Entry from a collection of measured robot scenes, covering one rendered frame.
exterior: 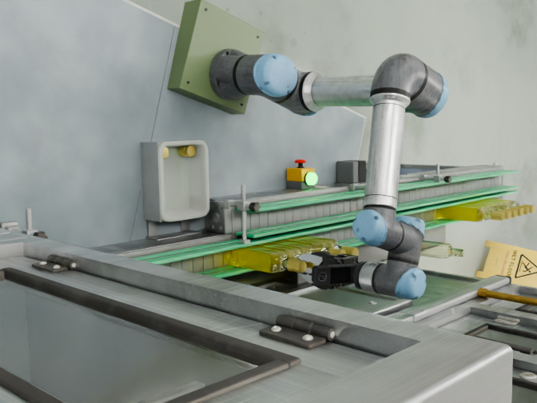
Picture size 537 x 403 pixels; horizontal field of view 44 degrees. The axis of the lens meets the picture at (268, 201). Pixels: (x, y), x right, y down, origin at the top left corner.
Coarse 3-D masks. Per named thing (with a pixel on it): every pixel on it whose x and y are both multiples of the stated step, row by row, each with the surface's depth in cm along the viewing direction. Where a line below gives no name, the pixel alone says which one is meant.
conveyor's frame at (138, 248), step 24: (456, 168) 312; (480, 168) 310; (264, 192) 222; (288, 192) 221; (312, 192) 224; (336, 192) 234; (144, 240) 190; (168, 240) 189; (192, 240) 189; (216, 240) 195
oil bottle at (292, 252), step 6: (258, 246) 196; (264, 246) 195; (270, 246) 194; (276, 246) 194; (282, 246) 194; (288, 246) 194; (288, 252) 188; (294, 252) 188; (300, 252) 191; (288, 258) 188; (294, 258) 188
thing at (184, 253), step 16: (496, 192) 314; (512, 192) 313; (416, 208) 264; (432, 208) 263; (336, 224) 225; (256, 240) 197; (272, 240) 200; (144, 256) 176; (160, 256) 177; (176, 256) 176; (192, 256) 178
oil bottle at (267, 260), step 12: (228, 252) 196; (240, 252) 193; (252, 252) 189; (264, 252) 187; (276, 252) 186; (228, 264) 198; (240, 264) 193; (252, 264) 190; (264, 264) 186; (276, 264) 184
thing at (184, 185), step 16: (176, 144) 187; (192, 144) 191; (160, 160) 184; (176, 160) 196; (192, 160) 199; (208, 160) 196; (160, 176) 184; (176, 176) 197; (192, 176) 199; (208, 176) 196; (160, 192) 185; (176, 192) 197; (192, 192) 200; (208, 192) 197; (160, 208) 186; (176, 208) 198; (192, 208) 200; (208, 208) 197
